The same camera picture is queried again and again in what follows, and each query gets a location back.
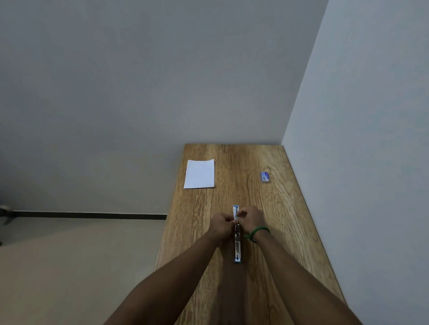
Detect person's left hand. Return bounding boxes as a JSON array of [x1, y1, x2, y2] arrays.
[[208, 212, 236, 242]]

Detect person's right hand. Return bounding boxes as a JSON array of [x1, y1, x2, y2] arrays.
[[237, 205, 267, 236]]

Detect blue stapler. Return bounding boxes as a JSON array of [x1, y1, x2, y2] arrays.
[[232, 205, 242, 264]]

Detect person's right forearm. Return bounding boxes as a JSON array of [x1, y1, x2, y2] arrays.
[[250, 229, 364, 325]]

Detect person's left forearm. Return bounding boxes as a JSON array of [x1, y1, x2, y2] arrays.
[[104, 231, 226, 325]]

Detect wooden table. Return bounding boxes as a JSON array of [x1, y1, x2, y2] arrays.
[[154, 144, 347, 325]]

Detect white paper sheets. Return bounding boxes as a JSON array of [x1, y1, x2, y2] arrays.
[[183, 159, 215, 189]]

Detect green wrist bracelet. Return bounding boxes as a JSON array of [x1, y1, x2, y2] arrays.
[[244, 227, 271, 244]]

